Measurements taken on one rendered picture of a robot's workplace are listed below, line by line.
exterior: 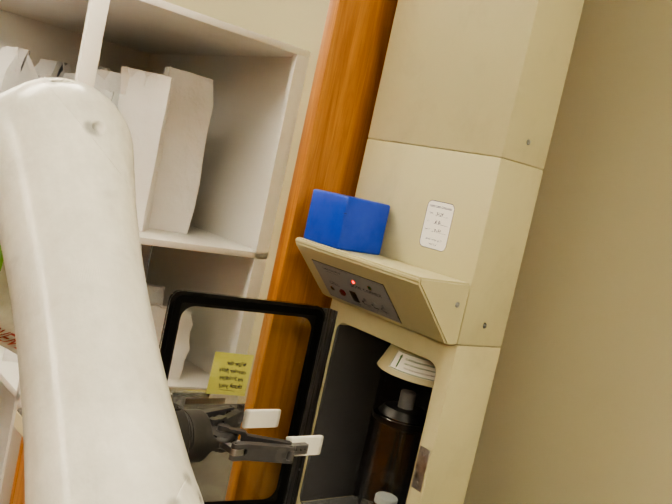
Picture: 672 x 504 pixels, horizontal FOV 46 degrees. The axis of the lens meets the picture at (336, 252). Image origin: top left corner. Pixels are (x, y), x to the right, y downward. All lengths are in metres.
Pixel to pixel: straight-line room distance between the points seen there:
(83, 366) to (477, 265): 0.81
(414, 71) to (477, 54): 0.14
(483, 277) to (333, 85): 0.47
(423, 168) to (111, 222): 0.81
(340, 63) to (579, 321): 0.69
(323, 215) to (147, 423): 0.87
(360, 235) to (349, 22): 0.40
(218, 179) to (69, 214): 2.09
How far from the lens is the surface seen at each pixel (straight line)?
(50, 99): 0.68
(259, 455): 1.16
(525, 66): 1.26
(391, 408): 1.40
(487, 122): 1.27
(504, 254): 1.29
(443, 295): 1.20
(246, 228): 2.50
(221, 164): 2.69
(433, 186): 1.32
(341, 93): 1.48
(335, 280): 1.37
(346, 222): 1.31
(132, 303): 0.58
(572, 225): 1.66
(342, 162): 1.50
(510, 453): 1.74
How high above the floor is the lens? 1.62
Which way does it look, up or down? 5 degrees down
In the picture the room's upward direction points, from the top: 12 degrees clockwise
